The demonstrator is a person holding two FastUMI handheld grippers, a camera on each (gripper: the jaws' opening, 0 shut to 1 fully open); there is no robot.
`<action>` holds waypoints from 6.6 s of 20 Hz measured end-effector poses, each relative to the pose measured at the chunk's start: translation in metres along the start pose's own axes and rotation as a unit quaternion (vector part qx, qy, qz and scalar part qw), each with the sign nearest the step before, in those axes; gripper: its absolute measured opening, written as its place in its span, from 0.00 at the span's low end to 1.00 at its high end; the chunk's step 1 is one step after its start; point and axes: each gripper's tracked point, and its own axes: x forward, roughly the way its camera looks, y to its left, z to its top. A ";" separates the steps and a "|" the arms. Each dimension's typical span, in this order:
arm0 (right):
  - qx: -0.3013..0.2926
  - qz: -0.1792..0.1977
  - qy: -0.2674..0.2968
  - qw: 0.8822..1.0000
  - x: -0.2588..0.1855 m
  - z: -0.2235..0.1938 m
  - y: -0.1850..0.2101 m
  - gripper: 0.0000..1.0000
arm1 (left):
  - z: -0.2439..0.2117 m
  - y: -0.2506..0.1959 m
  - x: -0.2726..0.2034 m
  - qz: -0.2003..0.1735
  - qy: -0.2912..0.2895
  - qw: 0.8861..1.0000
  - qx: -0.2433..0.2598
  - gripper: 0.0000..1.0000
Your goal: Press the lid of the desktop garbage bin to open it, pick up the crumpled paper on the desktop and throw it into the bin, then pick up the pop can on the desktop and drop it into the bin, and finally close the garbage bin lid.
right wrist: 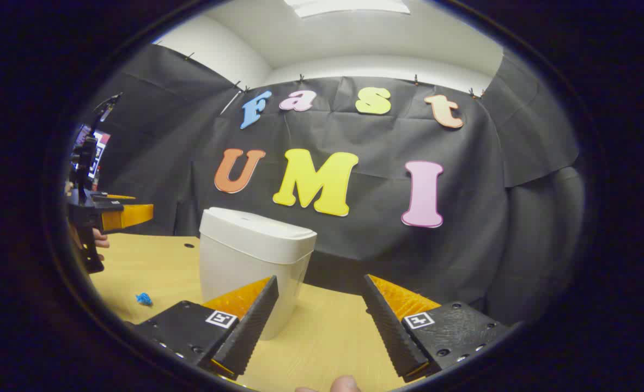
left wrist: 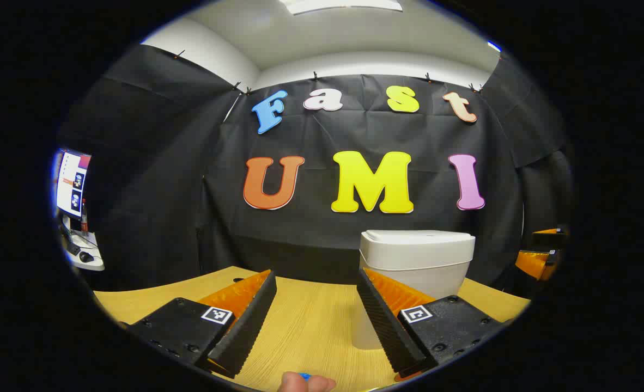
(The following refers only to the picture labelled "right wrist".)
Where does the computer monitor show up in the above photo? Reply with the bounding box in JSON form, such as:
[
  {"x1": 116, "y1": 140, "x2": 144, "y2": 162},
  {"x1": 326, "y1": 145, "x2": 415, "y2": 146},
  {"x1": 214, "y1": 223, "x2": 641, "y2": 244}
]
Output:
[{"x1": 74, "y1": 124, "x2": 111, "y2": 181}]

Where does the large ceiling light panel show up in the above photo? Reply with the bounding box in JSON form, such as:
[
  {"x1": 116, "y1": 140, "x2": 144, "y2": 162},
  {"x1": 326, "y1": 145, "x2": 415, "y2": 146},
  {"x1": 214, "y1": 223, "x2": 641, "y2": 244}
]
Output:
[{"x1": 284, "y1": 0, "x2": 411, "y2": 18}]

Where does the wooden desktop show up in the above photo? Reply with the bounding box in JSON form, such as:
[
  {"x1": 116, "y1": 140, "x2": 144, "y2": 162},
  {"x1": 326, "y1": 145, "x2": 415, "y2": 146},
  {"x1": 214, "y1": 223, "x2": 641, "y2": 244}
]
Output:
[{"x1": 89, "y1": 233, "x2": 411, "y2": 392}]

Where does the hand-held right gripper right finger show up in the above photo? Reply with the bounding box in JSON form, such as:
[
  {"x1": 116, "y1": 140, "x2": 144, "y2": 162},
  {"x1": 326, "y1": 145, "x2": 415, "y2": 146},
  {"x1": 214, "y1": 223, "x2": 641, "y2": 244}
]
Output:
[{"x1": 362, "y1": 274, "x2": 514, "y2": 383}]

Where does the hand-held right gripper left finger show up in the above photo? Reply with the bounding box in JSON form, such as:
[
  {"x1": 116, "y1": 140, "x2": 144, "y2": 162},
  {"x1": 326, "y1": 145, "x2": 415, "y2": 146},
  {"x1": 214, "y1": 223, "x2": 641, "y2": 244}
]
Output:
[{"x1": 131, "y1": 275, "x2": 280, "y2": 381}]

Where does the black backdrop cloth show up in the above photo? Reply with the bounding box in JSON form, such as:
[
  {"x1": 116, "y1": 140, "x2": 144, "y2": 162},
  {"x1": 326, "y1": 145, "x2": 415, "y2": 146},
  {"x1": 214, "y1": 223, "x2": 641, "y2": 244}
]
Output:
[{"x1": 81, "y1": 44, "x2": 587, "y2": 328}]

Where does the white desktop garbage bin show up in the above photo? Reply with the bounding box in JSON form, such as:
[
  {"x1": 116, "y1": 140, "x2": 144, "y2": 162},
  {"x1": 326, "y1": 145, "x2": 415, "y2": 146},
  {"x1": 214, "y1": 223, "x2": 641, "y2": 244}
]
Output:
[{"x1": 199, "y1": 207, "x2": 318, "y2": 341}]

